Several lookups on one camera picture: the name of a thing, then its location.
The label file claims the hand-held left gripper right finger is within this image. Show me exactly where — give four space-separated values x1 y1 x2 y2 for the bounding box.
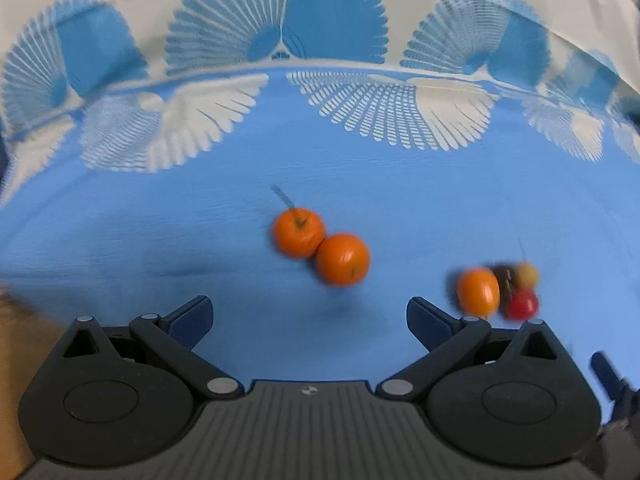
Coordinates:
375 297 559 402

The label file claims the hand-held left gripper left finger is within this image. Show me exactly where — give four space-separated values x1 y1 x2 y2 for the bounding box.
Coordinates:
62 296 247 402

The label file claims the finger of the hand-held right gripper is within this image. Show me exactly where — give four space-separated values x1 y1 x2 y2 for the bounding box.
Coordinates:
590 351 628 403

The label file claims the oval orange fruit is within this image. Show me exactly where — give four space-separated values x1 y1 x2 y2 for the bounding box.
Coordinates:
456 266 502 317

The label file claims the dark cherry with stem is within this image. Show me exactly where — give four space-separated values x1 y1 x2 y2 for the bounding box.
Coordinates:
492 262 518 306

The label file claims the small red tomato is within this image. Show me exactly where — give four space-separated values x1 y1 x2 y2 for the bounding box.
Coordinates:
502 287 541 322

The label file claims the small yellow fruit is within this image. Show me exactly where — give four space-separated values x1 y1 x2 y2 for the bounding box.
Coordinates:
514 262 541 291

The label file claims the small orange with stem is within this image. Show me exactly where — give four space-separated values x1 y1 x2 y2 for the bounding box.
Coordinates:
270 185 327 261

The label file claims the brown cardboard box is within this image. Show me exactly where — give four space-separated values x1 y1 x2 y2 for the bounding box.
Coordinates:
0 285 66 480

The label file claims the blue fan-print sheet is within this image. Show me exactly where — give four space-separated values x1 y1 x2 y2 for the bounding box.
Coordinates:
0 0 640 461

